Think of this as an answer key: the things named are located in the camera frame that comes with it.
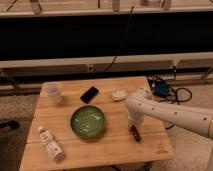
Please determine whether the red chili pepper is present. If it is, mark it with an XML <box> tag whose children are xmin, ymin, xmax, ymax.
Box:
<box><xmin>129</xmin><ymin>125</ymin><xmax>141</xmax><ymax>142</ymax></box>

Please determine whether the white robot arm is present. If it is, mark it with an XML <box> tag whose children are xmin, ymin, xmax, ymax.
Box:
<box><xmin>125</xmin><ymin>87</ymin><xmax>213</xmax><ymax>140</ymax></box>

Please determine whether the black smartphone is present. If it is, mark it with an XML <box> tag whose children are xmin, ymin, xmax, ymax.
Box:
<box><xmin>80</xmin><ymin>87</ymin><xmax>99</xmax><ymax>103</ymax></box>

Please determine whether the green ceramic bowl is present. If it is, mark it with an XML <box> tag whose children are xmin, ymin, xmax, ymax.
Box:
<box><xmin>70</xmin><ymin>105</ymin><xmax>105</xmax><ymax>139</ymax></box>

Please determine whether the clear plastic cup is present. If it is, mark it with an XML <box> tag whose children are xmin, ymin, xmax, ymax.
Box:
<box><xmin>43</xmin><ymin>82</ymin><xmax>61</xmax><ymax>104</ymax></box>

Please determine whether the blue power adapter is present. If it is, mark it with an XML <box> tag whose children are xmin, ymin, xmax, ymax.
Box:
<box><xmin>154</xmin><ymin>82</ymin><xmax>169</xmax><ymax>98</ymax></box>

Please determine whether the white plastic bottle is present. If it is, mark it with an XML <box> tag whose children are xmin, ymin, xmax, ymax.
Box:
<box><xmin>38</xmin><ymin>126</ymin><xmax>65</xmax><ymax>162</ymax></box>

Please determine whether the black chair base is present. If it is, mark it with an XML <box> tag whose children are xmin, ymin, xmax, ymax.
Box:
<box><xmin>0</xmin><ymin>120</ymin><xmax>19</xmax><ymax>129</ymax></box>

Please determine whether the black hanging cable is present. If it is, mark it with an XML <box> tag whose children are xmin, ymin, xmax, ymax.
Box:
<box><xmin>104</xmin><ymin>5</ymin><xmax>135</xmax><ymax>73</ymax></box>

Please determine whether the black floor cable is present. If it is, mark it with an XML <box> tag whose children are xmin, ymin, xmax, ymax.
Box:
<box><xmin>164</xmin><ymin>87</ymin><xmax>193</xmax><ymax>106</ymax></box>

